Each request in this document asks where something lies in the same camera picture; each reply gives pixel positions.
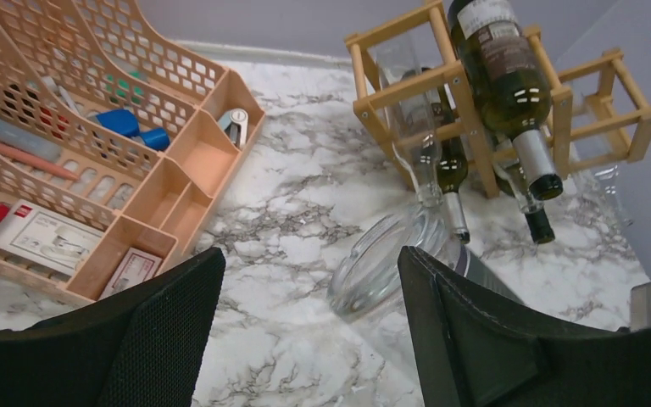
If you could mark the red white box in organizer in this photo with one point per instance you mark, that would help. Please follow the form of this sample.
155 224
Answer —
45 237

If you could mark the tall clear glass bottle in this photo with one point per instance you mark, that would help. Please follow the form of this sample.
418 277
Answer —
511 180

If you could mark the blue item in organizer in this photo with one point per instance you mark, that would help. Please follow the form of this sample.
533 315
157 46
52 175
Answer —
125 123

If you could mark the round clear flask silver cap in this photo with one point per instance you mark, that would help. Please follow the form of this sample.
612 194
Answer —
369 275

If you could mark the wooden lattice wine rack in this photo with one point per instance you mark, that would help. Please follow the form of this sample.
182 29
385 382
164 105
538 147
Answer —
599 114

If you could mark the green wine bottle gold label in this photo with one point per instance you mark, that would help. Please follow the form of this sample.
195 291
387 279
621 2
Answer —
509 89

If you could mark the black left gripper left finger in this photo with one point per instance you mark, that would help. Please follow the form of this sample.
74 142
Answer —
141 347

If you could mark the small clear glass bottle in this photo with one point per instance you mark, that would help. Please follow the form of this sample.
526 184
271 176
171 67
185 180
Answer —
396 61

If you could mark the peach plastic file organizer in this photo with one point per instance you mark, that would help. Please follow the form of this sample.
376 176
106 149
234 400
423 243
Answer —
62 62

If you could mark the dark labelled wine bottle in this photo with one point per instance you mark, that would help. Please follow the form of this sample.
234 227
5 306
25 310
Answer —
443 161

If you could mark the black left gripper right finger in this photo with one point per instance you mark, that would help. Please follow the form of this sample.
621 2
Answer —
475 347

